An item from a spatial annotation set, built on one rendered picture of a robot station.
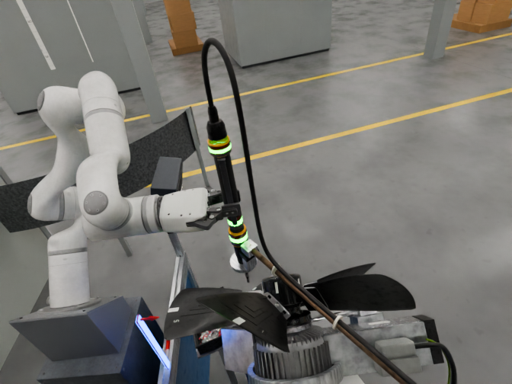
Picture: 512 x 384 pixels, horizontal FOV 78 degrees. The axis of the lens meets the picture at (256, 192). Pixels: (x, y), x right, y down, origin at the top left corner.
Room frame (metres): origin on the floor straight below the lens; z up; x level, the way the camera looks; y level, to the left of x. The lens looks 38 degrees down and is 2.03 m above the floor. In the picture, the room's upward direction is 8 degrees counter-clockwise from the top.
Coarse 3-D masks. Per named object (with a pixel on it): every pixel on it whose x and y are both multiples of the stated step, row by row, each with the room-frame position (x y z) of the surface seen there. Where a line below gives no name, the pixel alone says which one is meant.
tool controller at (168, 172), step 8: (160, 160) 1.33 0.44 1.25; (168, 160) 1.34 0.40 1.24; (176, 160) 1.34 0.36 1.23; (160, 168) 1.26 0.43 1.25; (168, 168) 1.27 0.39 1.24; (176, 168) 1.27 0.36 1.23; (160, 176) 1.20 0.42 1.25; (168, 176) 1.21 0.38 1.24; (176, 176) 1.21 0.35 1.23; (152, 184) 1.13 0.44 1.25; (160, 184) 1.14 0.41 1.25; (168, 184) 1.14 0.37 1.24; (176, 184) 1.15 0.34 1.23; (152, 192) 1.11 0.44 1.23; (160, 192) 1.11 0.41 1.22; (168, 192) 1.11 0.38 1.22
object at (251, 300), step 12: (204, 300) 0.40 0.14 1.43; (216, 300) 0.41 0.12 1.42; (228, 300) 0.42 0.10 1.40; (240, 300) 0.43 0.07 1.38; (252, 300) 0.44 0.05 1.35; (264, 300) 0.47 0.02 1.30; (216, 312) 0.36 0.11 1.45; (228, 312) 0.37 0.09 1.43; (240, 312) 0.38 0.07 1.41; (252, 312) 0.39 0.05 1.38; (264, 312) 0.41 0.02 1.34; (276, 312) 0.44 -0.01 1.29; (240, 324) 0.33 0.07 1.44; (252, 324) 0.35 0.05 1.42; (264, 324) 0.36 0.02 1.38; (276, 324) 0.38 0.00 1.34; (264, 336) 0.31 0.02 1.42; (276, 336) 0.33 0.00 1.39; (288, 348) 0.30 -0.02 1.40
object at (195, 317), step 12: (192, 288) 0.65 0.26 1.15; (204, 288) 0.63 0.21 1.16; (216, 288) 0.62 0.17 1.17; (180, 300) 0.59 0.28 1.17; (192, 300) 0.58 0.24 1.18; (168, 312) 0.55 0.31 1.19; (180, 312) 0.54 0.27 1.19; (192, 312) 0.53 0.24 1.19; (204, 312) 0.53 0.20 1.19; (168, 324) 0.50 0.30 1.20; (180, 324) 0.50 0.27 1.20; (192, 324) 0.49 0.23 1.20; (204, 324) 0.49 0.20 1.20; (216, 324) 0.48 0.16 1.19; (228, 324) 0.48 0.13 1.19; (168, 336) 0.46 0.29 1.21; (180, 336) 0.46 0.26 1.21
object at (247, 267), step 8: (248, 240) 0.52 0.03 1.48; (248, 248) 0.50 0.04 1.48; (256, 248) 0.50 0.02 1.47; (232, 256) 0.55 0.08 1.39; (248, 256) 0.49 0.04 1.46; (232, 264) 0.53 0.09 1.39; (240, 264) 0.52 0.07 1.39; (248, 264) 0.50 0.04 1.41; (256, 264) 0.51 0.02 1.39; (240, 272) 0.51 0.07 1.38
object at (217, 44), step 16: (208, 48) 0.52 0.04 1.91; (224, 48) 0.48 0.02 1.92; (208, 80) 0.53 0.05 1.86; (208, 96) 0.53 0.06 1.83; (240, 112) 0.46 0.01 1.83; (240, 128) 0.46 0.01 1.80; (256, 208) 0.46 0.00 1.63; (256, 224) 0.46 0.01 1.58; (272, 272) 0.42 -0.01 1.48; (304, 288) 0.36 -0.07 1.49; (320, 304) 0.33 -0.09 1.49; (336, 320) 0.29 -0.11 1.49
